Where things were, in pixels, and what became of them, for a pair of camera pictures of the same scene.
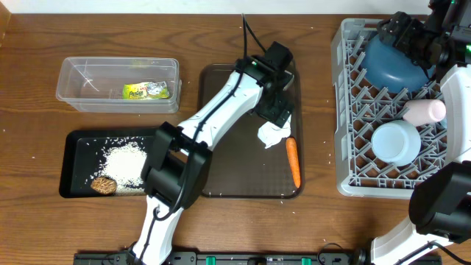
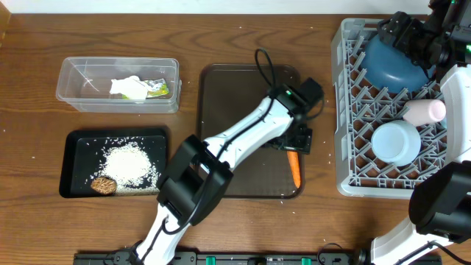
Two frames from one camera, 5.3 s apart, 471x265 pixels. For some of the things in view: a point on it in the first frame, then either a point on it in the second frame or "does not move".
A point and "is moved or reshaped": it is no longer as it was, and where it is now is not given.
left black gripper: [277, 115] -> [305, 145]
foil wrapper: [146, 90] does not move
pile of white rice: [126, 165] does not move
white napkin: [270, 133] is moved or reshaped
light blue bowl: [396, 143] does not move
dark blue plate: [387, 68] does not move
